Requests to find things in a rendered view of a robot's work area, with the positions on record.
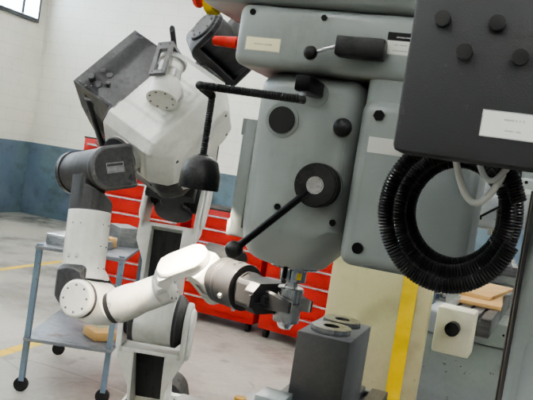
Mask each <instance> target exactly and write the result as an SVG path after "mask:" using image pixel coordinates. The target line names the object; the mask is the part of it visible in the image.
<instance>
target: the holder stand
mask: <svg viewBox="0 0 533 400"><path fill-rule="evenodd" d="M369 337H370V326H368V325H362V324H361V321H359V320H357V319H354V318H353V317H347V316H343V315H337V314H326V315H324V316H323V317H321V318H320V319H318V320H316V321H313V322H312V323H311V324H309V325H307V326H305V327H304V328H302V329H300V330H298V332H297V341H296V346H295V351H294V356H293V366H292V371H291V376H290V385H289V391H288V392H289V393H292V394H293V398H292V400H359V395H360V390H361V385H362V377H363V371H364V366H365V361H366V352H367V347H368V342H369Z"/></svg>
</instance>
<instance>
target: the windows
mask: <svg viewBox="0 0 533 400"><path fill-rule="evenodd" d="M41 3H42V0H0V10H3V11H6V12H8V13H11V14H14V15H16V16H18V17H23V18H24V19H27V20H30V21H33V22H36V23H39V20H40V8H41Z"/></svg>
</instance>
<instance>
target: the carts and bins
mask: <svg viewBox="0 0 533 400"><path fill-rule="evenodd" d="M137 232H138V228H137V227H134V226H132V225H129V224H119V223H110V228H109V241H108V248H107V255H106V259H107V260H115V261H118V267H117V277H116V283H115V285H117V286H118V287H119V286H121V284H122V278H123V273H124V267H125V261H126V260H128V259H129V258H131V257H132V256H134V255H135V254H136V253H138V251H139V246H138V243H137V239H136V236H137ZM65 233H66V231H59V232H54V233H47V237H46V241H45V242H43V243H37V244H36V247H35V248H36V255H35V260H34V267H33V277H32V283H31V290H30V296H29V306H28V312H27V318H26V324H25V335H24V337H23V347H22V353H21V364H20V370H19V376H18V377H17V378H16V379H15V380H14V381H13V387H14V389H15V390H17V391H23V390H25V389H26V388H27V387H28V385H29V381H28V380H27V378H26V377H25V374H26V368H27V363H28V357H29V346H30V342H36V343H41V344H51V345H53V346H52V351H53V353H54V354H56V355H61V354H62V353H63V352H64V350H65V347H68V348H77V349H83V350H89V351H94V352H104V353H105V360H104V366H103V372H102V382H101V388H100V389H99V390H98V391H97V392H96V394H95V400H109V391H108V390H107V389H106V388H107V383H108V377H109V366H110V360H111V355H112V352H113V351H114V349H115V348H116V338H117V326H118V323H116V324H115V323H113V324H111V325H91V324H87V323H86V322H83V321H80V320H79V319H77V318H72V317H68V316H67V315H66V314H65V313H64V312H63V311H62V309H60V310H59V311H57V312H56V313H54V314H53V315H52V316H51V317H50V318H48V319H47V320H46V321H44V322H43V323H41V324H40V325H38V326H37V327H36V328H35V329H34V330H32V328H33V317H34V311H35V305H36V295H37V288H38V282H39V277H40V265H41V260H42V254H43V250H47V251H53V252H63V246H64V239H65ZM141 266H142V258H141V254H140V257H139V263H138V268H137V274H136V282H137V281H140V273H141Z"/></svg>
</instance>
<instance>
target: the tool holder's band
mask: <svg viewBox="0 0 533 400"><path fill-rule="evenodd" d="M277 291H278V292H281V293H283V294H290V295H303V294H304V289H303V288H302V287H297V288H290V287H286V286H285V284H279V285H278V289H277Z"/></svg>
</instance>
